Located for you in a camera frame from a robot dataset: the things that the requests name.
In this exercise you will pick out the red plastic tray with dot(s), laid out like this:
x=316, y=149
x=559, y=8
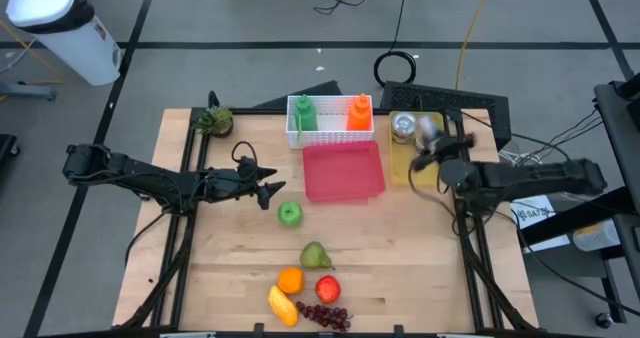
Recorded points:
x=342, y=173

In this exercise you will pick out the green apple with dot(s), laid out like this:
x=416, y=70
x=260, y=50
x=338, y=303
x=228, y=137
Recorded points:
x=290, y=214

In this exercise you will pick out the yellow oblong fruit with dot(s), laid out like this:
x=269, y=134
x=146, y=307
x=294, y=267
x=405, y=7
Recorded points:
x=283, y=306

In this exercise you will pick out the red grape bunch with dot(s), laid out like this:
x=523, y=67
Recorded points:
x=325, y=315

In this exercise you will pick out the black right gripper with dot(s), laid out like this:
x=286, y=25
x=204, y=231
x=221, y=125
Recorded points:
x=452, y=148

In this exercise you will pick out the small metal food can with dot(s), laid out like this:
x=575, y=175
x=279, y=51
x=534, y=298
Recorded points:
x=429, y=125
x=403, y=127

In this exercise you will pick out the white perforated plastic basket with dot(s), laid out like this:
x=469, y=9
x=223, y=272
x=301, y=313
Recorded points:
x=330, y=139

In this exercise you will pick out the black floor object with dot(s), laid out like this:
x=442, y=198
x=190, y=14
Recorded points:
x=6, y=148

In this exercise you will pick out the orange squeeze bottle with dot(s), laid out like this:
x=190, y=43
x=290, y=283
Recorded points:
x=359, y=118

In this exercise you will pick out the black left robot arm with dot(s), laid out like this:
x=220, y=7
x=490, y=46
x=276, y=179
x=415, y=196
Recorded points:
x=125, y=168

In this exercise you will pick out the grey stand base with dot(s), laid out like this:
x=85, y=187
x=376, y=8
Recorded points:
x=30, y=92

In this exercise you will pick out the black flat wedge panel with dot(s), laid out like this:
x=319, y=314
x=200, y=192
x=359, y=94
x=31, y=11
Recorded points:
x=315, y=95

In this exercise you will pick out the orange fruit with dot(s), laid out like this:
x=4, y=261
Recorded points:
x=291, y=281

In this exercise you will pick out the white plastic bottle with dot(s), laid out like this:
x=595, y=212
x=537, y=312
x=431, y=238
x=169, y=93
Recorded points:
x=595, y=235

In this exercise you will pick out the yellow plastic tray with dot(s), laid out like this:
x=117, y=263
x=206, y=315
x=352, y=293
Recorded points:
x=400, y=168

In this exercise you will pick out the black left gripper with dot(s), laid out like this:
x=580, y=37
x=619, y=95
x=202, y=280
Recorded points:
x=227, y=184

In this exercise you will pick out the white paper sign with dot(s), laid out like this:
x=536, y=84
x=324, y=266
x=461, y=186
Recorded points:
x=537, y=213

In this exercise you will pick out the small potted succulent plant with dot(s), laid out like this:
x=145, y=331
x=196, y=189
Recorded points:
x=217, y=120

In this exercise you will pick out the green pear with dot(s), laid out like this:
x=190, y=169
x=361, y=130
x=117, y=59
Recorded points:
x=313, y=257

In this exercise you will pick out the black caster wheel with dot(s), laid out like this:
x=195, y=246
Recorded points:
x=604, y=320

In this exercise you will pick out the red apple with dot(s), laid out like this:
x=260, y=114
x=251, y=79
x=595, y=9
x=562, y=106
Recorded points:
x=328, y=289

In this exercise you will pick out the green squeeze bottle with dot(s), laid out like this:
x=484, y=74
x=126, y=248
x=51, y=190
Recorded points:
x=305, y=118

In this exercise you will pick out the black equipment cart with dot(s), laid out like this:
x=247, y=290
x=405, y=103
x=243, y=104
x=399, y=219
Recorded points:
x=620, y=128

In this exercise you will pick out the white trash can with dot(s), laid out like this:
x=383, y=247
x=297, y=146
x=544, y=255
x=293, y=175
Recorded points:
x=75, y=43

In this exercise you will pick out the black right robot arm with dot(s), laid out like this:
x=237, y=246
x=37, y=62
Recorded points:
x=525, y=175

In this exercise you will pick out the black perforated panel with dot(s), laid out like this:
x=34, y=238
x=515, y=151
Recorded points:
x=450, y=98

